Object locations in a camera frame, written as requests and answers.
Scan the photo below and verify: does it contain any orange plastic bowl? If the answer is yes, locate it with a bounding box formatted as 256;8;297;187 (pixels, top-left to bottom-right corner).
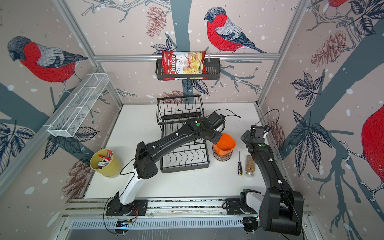
215;133;236;156

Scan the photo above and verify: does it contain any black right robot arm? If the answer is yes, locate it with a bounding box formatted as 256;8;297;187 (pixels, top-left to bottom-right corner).
241;125;304;236

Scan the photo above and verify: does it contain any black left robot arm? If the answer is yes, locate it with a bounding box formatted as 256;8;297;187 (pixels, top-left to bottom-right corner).
106;111;226;216

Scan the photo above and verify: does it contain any glass spice jar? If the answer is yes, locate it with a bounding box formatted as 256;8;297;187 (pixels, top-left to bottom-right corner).
246;155;256;177

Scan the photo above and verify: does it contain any pink patterned glass bowl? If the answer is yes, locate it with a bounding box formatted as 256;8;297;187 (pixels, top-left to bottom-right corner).
212;145;233;162

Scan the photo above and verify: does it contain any yellow black screwdriver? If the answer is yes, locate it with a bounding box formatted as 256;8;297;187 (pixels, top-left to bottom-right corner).
238;153;243;176

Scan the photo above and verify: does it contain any red cassava chips bag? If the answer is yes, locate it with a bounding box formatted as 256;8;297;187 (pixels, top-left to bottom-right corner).
162;51;207;75

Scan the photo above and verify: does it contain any yellow cup with markers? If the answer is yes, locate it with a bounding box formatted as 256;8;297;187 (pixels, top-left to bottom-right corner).
90;149;123;178

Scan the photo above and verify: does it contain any black wire dish rack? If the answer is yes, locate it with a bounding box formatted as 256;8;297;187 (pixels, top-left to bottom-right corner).
157;95;210;174

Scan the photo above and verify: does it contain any black wall basket shelf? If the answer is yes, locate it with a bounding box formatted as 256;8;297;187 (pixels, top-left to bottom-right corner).
155;58;221;81

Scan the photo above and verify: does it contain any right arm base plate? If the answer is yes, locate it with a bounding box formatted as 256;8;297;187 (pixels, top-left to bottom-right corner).
222;198;259;215

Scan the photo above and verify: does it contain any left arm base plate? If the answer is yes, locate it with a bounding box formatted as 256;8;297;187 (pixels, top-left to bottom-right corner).
105;199;149;217

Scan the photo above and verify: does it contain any white wire mesh shelf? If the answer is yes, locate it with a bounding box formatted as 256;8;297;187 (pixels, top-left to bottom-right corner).
48;73;110;137

